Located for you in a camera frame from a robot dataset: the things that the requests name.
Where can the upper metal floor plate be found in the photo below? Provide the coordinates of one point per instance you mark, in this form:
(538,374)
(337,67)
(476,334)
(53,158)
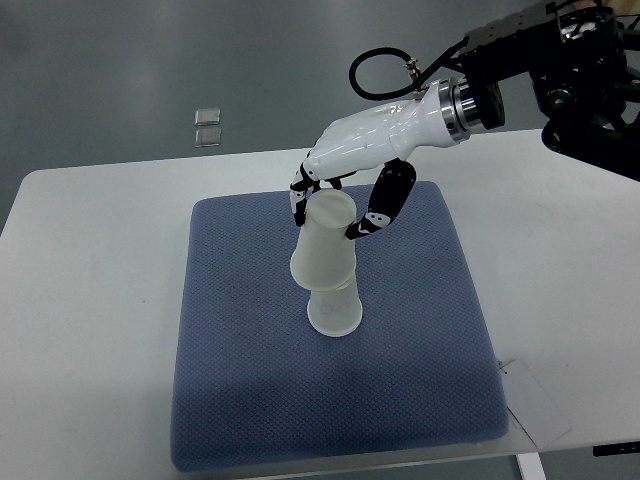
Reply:
(207,116)

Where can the white paper cup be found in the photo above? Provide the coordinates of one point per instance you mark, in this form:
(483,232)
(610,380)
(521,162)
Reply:
(324,259)
(336,313)

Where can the white paper tag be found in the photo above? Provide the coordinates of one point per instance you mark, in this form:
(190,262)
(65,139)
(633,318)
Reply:
(531,406)

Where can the blue textured cushion mat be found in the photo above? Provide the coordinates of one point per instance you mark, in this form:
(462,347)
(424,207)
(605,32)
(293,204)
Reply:
(254,383)

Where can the black table control panel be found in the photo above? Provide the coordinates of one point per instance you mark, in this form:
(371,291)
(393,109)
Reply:
(615,449)

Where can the white paper cup on mat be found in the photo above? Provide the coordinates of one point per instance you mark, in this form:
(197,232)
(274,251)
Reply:
(336,313)

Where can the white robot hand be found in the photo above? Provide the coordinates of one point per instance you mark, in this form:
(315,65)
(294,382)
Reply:
(368,139)

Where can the white table leg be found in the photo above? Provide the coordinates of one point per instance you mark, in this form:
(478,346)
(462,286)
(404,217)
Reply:
(530,466)

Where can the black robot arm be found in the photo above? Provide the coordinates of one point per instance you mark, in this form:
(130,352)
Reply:
(576,59)

